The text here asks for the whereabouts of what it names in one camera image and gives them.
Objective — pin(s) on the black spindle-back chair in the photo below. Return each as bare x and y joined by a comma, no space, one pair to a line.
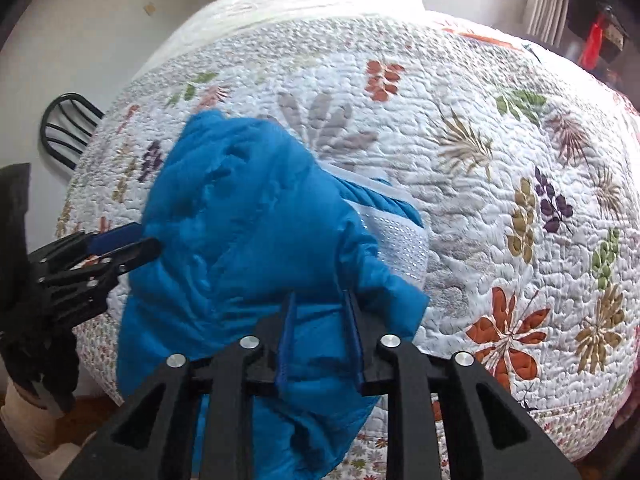
62,130

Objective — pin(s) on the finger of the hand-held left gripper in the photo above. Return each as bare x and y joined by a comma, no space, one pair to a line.
115,239
132,256

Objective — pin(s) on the white floral quilt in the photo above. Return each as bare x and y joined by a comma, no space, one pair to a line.
475,210

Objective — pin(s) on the blue jacket with white trim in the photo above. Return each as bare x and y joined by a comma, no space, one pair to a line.
240,240

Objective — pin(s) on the person's left forearm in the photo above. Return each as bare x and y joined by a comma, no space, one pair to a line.
25,420

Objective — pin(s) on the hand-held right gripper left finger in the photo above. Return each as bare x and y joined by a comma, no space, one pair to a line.
286,345

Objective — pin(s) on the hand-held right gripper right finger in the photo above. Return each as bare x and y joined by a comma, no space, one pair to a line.
357,345

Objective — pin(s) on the black object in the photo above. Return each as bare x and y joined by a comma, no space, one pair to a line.
612,35

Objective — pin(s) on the red object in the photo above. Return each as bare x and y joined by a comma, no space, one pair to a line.
592,42

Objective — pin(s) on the white pillow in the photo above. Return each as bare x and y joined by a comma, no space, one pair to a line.
310,0

